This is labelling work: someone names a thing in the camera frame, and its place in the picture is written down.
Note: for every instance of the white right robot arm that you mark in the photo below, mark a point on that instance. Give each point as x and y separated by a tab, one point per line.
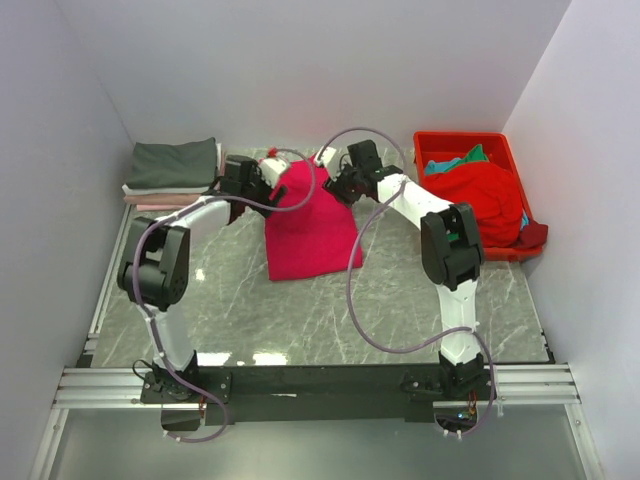
451	254

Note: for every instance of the dark grey folded shirt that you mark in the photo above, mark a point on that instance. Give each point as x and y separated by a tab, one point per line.
172	164

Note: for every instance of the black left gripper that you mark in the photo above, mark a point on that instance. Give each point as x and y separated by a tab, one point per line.
257	174

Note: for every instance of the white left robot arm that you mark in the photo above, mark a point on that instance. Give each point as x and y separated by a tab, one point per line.
154	269

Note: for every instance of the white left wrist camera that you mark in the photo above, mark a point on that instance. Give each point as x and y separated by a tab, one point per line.
272	168

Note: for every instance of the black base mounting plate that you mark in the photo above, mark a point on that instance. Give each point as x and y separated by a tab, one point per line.
306	393

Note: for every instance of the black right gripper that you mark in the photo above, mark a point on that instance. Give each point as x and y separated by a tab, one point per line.
334	185

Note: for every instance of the maroon garment on bin edge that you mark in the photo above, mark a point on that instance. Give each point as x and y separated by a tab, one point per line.
533	236

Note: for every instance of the teal garment in bin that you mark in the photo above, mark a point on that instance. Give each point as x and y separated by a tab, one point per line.
433	167

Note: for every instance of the red plastic bin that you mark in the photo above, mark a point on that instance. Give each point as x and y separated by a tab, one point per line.
444	146

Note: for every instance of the crimson t shirt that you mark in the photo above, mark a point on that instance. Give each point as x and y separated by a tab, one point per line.
313	240

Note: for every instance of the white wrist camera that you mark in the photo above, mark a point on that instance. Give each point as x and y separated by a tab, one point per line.
324	157
272	168

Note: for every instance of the pink folded shirt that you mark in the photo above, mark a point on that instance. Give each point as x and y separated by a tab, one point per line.
192	170

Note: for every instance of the red t shirt in bin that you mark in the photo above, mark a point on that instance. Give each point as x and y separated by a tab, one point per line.
491	191

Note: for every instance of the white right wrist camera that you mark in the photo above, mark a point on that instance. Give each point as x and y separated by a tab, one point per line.
324	157

